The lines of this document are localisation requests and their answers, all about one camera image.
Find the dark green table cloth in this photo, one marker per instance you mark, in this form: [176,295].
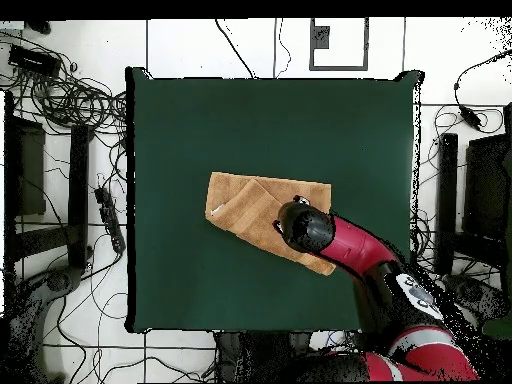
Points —
[180,140]

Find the black frame stand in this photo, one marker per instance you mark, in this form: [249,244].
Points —
[447,200]
[78,180]

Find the dark grey pedestal leg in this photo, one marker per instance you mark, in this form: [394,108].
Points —
[480,296]
[60,282]

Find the grey square floor frame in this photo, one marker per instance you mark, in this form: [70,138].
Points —
[339,68]

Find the black rectangular box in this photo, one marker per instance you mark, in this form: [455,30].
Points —
[34,60]

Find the orange terry towel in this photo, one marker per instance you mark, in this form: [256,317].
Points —
[248,208]

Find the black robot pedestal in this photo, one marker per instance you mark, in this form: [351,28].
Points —
[256,356]

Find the black power strip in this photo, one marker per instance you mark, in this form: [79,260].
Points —
[110,220]

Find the black inline power adapter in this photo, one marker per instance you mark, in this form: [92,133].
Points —
[470,117]

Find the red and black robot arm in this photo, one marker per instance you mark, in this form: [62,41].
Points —
[352,244]

